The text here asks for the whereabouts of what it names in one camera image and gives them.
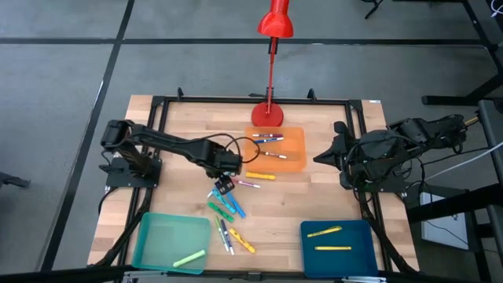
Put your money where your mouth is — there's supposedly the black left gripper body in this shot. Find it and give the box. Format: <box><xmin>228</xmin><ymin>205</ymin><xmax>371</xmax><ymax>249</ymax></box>
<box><xmin>207</xmin><ymin>145</ymin><xmax>244</xmax><ymax>197</ymax></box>

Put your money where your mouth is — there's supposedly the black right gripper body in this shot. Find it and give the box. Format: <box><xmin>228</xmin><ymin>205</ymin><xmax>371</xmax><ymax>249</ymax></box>
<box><xmin>333</xmin><ymin>121</ymin><xmax>361</xmax><ymax>189</ymax></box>

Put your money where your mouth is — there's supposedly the yellow Sharpie highlighter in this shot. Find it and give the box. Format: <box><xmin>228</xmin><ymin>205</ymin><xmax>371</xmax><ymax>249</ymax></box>
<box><xmin>245</xmin><ymin>171</ymin><xmax>277</xmax><ymax>182</ymax></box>
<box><xmin>229</xmin><ymin>227</ymin><xmax>257</xmax><ymax>255</ymax></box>

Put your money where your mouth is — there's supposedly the teal Sharpie highlighter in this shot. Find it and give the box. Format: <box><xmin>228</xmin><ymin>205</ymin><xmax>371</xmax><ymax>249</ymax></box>
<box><xmin>211</xmin><ymin>189</ymin><xmax>237</xmax><ymax>215</ymax></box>

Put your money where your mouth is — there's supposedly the blue highlighter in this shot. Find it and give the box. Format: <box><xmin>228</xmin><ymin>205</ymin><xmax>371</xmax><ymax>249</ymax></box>
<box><xmin>226</xmin><ymin>192</ymin><xmax>247</xmax><ymax>219</ymax></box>

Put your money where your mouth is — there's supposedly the green Sharpie highlighter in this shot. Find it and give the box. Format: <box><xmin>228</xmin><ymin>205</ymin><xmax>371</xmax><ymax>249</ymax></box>
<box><xmin>207</xmin><ymin>201</ymin><xmax>235</xmax><ymax>223</ymax></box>

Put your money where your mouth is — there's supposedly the green thin dry-erase marker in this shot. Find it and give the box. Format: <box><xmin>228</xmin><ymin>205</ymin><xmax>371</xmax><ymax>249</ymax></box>
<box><xmin>214</xmin><ymin>216</ymin><xmax>230</xmax><ymax>252</ymax></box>

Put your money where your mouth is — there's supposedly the light green highlighter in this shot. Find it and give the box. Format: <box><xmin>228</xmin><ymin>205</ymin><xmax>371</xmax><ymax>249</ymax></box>
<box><xmin>172</xmin><ymin>248</ymin><xmax>207</xmax><ymax>269</ymax></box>

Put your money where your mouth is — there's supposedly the orange translucent plastic bin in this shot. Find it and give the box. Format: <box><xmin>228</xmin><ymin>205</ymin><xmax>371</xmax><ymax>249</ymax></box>
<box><xmin>243</xmin><ymin>125</ymin><xmax>307</xmax><ymax>174</ymax></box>

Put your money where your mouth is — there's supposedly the teal translucent plastic bin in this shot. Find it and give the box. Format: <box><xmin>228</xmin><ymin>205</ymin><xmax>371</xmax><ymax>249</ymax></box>
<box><xmin>130</xmin><ymin>211</ymin><xmax>212</xmax><ymax>275</ymax></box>

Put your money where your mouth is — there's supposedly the dark blue plastic bin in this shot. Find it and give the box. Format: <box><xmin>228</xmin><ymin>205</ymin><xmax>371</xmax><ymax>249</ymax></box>
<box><xmin>299</xmin><ymin>219</ymin><xmax>380</xmax><ymax>279</ymax></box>

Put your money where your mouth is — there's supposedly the white floor box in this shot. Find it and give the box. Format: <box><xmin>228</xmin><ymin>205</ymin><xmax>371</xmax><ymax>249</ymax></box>
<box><xmin>419</xmin><ymin>191</ymin><xmax>472</xmax><ymax>252</ymax></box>

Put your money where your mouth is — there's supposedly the black rig beam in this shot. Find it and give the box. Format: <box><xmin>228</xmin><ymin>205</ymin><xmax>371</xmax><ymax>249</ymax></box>
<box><xmin>406</xmin><ymin>183</ymin><xmax>503</xmax><ymax>224</ymax></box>

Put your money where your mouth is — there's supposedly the red desk lamp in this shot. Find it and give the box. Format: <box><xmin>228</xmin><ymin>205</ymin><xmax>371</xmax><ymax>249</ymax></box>
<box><xmin>251</xmin><ymin>0</ymin><xmax>295</xmax><ymax>128</ymax></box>

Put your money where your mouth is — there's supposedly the black stand leg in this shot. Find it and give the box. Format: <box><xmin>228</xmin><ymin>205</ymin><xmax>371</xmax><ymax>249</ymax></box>
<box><xmin>360</xmin><ymin>0</ymin><xmax>385</xmax><ymax>20</ymax></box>

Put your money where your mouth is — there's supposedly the black rig crossbar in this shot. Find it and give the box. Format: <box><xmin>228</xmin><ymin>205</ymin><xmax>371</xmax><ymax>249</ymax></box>
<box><xmin>0</xmin><ymin>265</ymin><xmax>503</xmax><ymax>283</ymax></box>

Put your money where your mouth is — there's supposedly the dark chair base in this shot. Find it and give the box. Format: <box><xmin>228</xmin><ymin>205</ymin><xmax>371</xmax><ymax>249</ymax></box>
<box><xmin>0</xmin><ymin>171</ymin><xmax>31</xmax><ymax>190</ymax></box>

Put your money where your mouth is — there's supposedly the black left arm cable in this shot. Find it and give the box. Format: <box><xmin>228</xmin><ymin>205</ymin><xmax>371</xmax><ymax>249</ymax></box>
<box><xmin>196</xmin><ymin>132</ymin><xmax>262</xmax><ymax>164</ymax></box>

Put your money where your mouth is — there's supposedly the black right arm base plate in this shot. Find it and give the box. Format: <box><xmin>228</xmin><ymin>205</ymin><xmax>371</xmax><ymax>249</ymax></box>
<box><xmin>353</xmin><ymin>172</ymin><xmax>406</xmax><ymax>194</ymax></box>

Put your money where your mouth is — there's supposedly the black aluminium table frame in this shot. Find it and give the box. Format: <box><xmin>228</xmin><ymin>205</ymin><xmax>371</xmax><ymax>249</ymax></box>
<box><xmin>88</xmin><ymin>86</ymin><xmax>420</xmax><ymax>276</ymax></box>

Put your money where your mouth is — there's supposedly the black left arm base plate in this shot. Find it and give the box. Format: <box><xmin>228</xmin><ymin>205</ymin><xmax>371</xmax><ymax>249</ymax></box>
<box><xmin>105</xmin><ymin>156</ymin><xmax>162</xmax><ymax>189</ymax></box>

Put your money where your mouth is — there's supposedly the white cable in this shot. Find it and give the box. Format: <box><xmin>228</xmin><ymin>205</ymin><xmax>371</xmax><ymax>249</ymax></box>
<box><xmin>425</xmin><ymin>141</ymin><xmax>503</xmax><ymax>181</ymax></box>

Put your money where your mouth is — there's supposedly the black neighbouring desk frame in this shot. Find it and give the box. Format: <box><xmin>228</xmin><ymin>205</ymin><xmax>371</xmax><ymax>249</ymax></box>
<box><xmin>422</xmin><ymin>0</ymin><xmax>503</xmax><ymax>107</ymax></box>

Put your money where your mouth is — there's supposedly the silver aluminium bracket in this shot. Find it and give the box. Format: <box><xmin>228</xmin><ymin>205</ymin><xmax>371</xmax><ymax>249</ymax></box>
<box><xmin>123</xmin><ymin>270</ymin><xmax>168</xmax><ymax>283</ymax></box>
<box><xmin>340</xmin><ymin>276</ymin><xmax>388</xmax><ymax>283</ymax></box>

